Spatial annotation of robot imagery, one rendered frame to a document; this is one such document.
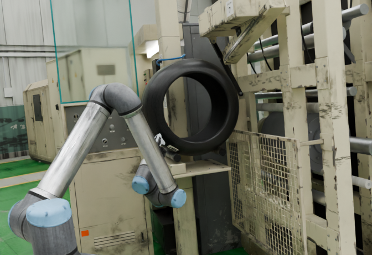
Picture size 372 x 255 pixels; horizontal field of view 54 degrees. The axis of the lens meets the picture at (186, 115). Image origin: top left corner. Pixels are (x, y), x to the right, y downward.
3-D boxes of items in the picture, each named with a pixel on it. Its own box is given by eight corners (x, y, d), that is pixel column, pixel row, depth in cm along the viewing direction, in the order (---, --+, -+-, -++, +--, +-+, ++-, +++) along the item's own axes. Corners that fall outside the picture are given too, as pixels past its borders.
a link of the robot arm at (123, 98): (134, 75, 157) (192, 199, 179) (118, 78, 166) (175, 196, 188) (114, 87, 150) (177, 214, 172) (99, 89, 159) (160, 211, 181)
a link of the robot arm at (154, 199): (165, 211, 183) (151, 195, 177) (151, 207, 191) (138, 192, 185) (175, 195, 188) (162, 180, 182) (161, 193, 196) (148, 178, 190)
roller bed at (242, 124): (218, 140, 267) (215, 100, 266) (237, 138, 271) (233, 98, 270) (228, 143, 248) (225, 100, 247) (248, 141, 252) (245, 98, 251)
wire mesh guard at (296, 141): (232, 224, 261) (224, 128, 257) (234, 224, 262) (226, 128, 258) (306, 282, 175) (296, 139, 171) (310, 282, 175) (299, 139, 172)
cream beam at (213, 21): (199, 37, 246) (196, 16, 245) (232, 36, 253) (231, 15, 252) (234, 16, 188) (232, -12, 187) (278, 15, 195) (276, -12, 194)
